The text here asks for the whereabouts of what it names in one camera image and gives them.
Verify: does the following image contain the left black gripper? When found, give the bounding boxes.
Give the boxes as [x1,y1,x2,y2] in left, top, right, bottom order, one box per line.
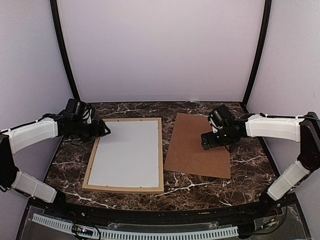
[70,119,111,143]

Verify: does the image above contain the left black corner post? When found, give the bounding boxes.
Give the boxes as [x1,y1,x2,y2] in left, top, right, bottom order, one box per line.
[49,0,81,100]

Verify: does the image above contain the brown backing board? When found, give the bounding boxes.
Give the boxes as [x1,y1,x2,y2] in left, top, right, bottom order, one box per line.
[164,113,231,179]

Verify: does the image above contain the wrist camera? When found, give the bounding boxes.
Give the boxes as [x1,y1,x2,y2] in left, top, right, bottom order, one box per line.
[62,98,95,124]
[207,104,236,133]

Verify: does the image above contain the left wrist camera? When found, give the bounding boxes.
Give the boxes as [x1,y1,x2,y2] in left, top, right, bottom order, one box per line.
[62,98,95,124]

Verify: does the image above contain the small circuit board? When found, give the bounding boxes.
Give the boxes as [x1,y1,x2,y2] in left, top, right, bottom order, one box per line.
[71,225,94,238]

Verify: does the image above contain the black corner post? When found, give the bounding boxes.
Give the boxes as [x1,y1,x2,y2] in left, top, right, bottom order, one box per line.
[49,0,81,100]
[241,0,272,111]

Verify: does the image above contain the blue landscape photo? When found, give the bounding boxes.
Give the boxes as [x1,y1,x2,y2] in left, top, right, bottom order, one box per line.
[88,119,160,188]

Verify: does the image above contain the right black corner post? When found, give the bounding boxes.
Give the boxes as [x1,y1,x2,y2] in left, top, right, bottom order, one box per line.
[241,0,272,111]

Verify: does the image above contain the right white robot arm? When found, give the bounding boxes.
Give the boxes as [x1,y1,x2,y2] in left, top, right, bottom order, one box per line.
[201,110,320,217]

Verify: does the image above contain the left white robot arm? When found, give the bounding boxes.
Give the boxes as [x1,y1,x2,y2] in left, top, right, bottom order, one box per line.
[0,114,111,218]

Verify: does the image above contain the light wooden picture frame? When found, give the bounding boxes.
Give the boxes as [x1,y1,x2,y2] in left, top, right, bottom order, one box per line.
[82,117,164,194]

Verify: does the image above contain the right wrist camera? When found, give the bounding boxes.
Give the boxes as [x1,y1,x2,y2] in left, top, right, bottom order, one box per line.
[207,104,236,133]

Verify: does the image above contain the white slotted cable duct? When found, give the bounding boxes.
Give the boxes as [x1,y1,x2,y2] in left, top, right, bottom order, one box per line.
[31,213,239,240]

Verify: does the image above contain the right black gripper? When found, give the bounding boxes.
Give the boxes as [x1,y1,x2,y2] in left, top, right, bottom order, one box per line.
[201,127,237,150]

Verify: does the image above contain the black front rail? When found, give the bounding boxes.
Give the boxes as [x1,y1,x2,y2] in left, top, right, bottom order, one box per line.
[20,193,298,227]

